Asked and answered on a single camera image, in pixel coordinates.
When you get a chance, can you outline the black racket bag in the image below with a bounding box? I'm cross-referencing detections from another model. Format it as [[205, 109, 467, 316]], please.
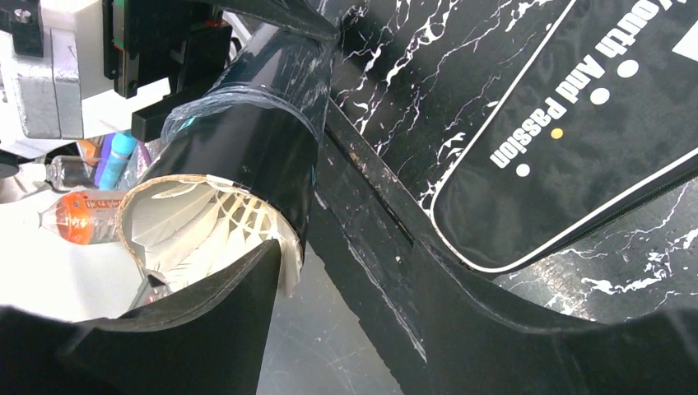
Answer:
[[429, 0, 698, 275]]

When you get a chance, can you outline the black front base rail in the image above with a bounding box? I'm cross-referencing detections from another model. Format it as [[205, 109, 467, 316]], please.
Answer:
[[305, 103, 547, 361]]

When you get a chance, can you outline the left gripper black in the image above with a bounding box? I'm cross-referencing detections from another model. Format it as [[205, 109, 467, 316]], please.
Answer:
[[102, 0, 339, 142]]

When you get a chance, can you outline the white shuttlecock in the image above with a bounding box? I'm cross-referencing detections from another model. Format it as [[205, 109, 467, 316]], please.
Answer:
[[118, 176, 304, 297]]

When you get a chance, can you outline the orange capped plastic bottle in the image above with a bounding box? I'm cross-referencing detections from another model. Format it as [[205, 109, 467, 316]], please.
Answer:
[[39, 190, 126, 245]]

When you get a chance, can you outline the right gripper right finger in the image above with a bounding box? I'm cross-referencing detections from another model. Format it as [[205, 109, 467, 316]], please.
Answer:
[[309, 105, 697, 394]]

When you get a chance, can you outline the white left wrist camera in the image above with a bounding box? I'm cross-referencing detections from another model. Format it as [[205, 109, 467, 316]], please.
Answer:
[[1, 1, 170, 159]]

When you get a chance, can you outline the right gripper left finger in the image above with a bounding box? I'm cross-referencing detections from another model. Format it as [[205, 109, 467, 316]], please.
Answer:
[[1, 239, 282, 394]]

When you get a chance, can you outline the black shuttlecock tube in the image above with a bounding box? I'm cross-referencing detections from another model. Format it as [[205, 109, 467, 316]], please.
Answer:
[[130, 25, 335, 257]]

